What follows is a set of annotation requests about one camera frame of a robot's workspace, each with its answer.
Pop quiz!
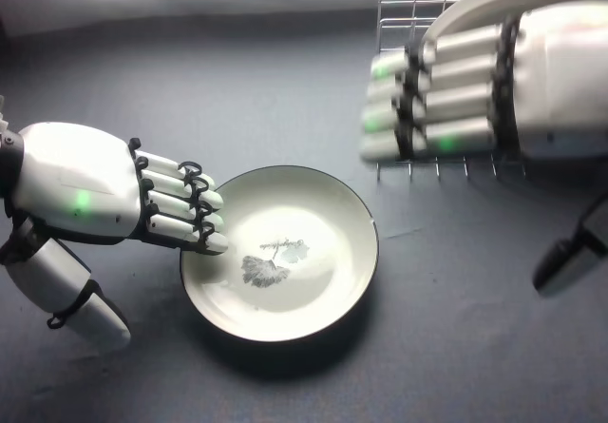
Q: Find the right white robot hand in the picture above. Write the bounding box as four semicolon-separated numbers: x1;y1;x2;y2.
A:
358;0;608;299

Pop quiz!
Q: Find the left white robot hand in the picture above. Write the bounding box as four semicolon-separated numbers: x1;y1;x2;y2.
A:
0;121;230;353

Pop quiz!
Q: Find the silver wire dish rack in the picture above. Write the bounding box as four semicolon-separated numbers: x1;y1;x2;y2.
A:
374;0;608;182

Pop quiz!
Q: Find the white backdrop sheet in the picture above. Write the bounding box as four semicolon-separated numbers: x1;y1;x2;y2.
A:
0;0;608;34

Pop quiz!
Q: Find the cream plate with barcode sticker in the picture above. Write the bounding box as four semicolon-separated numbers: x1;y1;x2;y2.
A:
421;0;603;58

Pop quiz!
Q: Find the cream plate with leaf print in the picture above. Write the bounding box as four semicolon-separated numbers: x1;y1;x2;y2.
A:
179;164;380;343

